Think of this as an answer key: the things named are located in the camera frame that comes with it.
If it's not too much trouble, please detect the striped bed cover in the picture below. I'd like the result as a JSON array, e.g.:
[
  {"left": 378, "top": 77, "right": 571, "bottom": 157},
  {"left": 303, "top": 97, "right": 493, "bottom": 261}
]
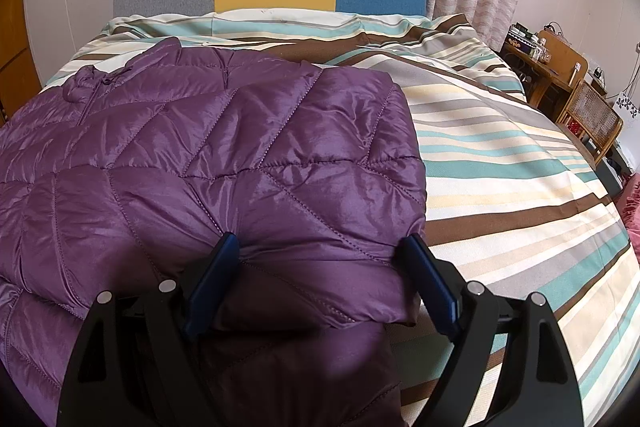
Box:
[{"left": 42, "top": 8, "right": 632, "bottom": 427}]

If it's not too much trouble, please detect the wooden wardrobe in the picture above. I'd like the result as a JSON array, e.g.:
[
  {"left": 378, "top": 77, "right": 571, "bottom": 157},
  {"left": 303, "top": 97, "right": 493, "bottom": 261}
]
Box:
[{"left": 0, "top": 0, "right": 42, "bottom": 122}]

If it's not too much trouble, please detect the wooden desk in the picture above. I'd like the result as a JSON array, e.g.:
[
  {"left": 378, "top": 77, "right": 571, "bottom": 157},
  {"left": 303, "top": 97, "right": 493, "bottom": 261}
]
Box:
[{"left": 502, "top": 29, "right": 591, "bottom": 110}]

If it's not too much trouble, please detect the purple quilted jacket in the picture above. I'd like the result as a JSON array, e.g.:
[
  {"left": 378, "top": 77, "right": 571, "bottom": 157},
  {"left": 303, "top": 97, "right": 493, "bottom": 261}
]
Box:
[{"left": 0, "top": 38, "right": 427, "bottom": 427}]

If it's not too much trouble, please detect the pink cloth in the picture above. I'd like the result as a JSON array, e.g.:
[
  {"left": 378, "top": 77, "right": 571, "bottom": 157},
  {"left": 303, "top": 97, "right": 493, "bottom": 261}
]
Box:
[{"left": 617, "top": 174, "right": 640, "bottom": 258}]

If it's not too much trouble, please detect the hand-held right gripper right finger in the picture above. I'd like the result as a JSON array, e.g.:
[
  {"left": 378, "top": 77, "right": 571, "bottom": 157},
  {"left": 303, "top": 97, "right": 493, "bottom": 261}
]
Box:
[{"left": 398, "top": 234, "right": 586, "bottom": 427}]

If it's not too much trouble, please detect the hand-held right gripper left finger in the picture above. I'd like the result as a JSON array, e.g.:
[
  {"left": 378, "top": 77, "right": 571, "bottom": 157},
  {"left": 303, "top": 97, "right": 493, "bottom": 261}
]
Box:
[{"left": 56, "top": 232, "right": 241, "bottom": 427}]

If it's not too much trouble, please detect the wicker wooden chair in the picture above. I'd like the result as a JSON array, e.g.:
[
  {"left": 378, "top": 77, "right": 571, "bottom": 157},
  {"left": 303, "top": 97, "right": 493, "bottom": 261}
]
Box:
[{"left": 552, "top": 79, "right": 625, "bottom": 168}]

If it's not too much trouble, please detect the white floral bag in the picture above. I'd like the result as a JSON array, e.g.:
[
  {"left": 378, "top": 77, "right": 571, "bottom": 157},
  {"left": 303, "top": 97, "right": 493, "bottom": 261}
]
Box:
[{"left": 612, "top": 92, "right": 640, "bottom": 122}]

